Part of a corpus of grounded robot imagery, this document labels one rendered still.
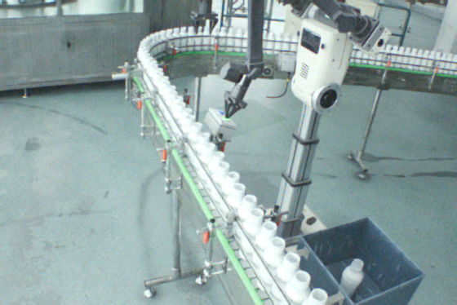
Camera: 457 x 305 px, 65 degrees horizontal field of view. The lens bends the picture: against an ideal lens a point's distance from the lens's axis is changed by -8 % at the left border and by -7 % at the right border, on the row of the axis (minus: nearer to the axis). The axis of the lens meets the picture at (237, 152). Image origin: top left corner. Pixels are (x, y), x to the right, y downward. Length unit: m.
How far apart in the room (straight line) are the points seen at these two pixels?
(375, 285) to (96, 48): 3.72
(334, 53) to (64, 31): 3.24
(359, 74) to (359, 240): 1.85
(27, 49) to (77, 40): 0.53
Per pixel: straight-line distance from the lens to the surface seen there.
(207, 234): 1.11
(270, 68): 2.81
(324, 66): 1.69
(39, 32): 4.38
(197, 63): 2.85
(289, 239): 2.27
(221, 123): 1.56
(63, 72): 4.51
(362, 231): 1.55
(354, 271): 1.39
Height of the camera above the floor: 1.83
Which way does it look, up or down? 31 degrees down
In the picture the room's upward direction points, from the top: 7 degrees clockwise
